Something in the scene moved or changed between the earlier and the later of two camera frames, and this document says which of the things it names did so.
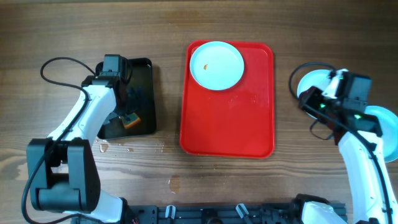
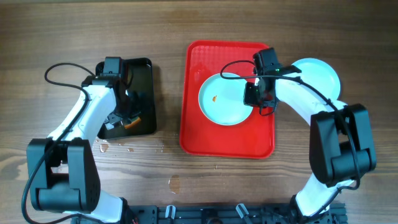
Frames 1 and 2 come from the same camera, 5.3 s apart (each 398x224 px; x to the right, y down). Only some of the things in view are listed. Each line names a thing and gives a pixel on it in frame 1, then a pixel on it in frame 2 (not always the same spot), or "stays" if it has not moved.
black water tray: x=143 y=98 stays
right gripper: x=313 y=94 → x=249 y=99
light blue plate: x=388 y=123 → x=319 y=74
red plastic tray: x=236 y=122 stays
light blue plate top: x=217 y=65 → x=222 y=100
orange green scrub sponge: x=130 y=119 stays
